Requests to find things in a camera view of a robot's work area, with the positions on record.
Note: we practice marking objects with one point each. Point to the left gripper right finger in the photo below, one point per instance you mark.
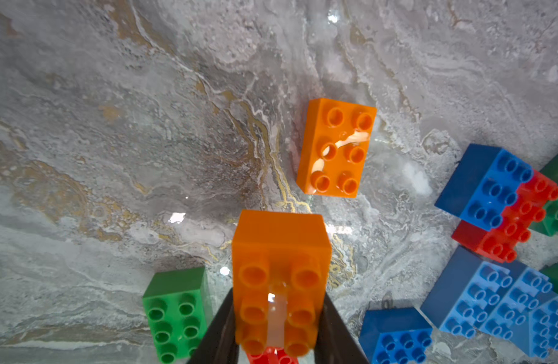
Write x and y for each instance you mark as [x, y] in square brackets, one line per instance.
[335, 344]

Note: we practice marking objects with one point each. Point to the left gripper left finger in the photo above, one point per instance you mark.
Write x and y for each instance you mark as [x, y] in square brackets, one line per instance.
[219, 343]

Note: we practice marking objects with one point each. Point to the orange brick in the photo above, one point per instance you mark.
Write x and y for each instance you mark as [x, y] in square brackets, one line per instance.
[335, 148]
[281, 264]

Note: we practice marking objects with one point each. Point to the light blue brick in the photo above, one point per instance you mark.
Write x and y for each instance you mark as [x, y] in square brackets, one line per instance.
[539, 332]
[521, 295]
[466, 291]

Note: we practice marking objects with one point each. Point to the red brick lower left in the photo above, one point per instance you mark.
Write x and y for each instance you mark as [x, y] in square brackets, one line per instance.
[272, 355]

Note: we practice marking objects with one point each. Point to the red brick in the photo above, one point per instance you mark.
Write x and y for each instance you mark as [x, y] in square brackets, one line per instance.
[272, 355]
[499, 243]

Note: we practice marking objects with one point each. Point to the small green brick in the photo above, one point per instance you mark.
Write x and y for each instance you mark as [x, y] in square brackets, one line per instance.
[178, 306]

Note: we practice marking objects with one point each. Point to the dark blue brick lower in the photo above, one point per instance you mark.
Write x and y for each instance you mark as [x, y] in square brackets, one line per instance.
[395, 336]

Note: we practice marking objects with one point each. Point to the dark blue brick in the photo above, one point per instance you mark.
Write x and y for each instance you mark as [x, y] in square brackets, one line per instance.
[395, 336]
[484, 183]

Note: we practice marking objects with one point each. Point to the red brick centre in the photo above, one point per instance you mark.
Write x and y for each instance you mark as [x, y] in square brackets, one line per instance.
[499, 243]

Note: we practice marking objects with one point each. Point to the dark blue brick upper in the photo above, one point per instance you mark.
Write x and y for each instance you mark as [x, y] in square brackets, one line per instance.
[484, 183]

